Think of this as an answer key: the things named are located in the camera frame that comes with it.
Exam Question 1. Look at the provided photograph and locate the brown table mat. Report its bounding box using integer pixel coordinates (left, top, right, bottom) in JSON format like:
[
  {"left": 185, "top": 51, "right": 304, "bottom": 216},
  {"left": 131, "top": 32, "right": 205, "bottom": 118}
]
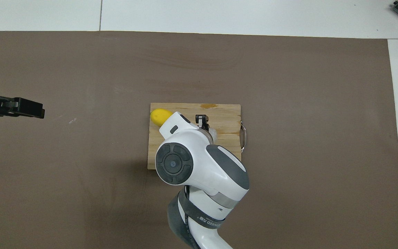
[{"left": 0, "top": 30, "right": 398, "bottom": 249}]

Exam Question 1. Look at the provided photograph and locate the wooden cutting board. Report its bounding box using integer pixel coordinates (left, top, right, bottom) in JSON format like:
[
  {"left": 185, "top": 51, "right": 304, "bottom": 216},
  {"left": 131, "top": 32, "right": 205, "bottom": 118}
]
[{"left": 147, "top": 102, "right": 247, "bottom": 170}]

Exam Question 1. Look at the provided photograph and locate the yellow lemon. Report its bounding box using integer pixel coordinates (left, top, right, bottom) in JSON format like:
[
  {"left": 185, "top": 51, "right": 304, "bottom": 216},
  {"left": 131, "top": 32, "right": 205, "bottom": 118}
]
[{"left": 150, "top": 108, "right": 173, "bottom": 127}]

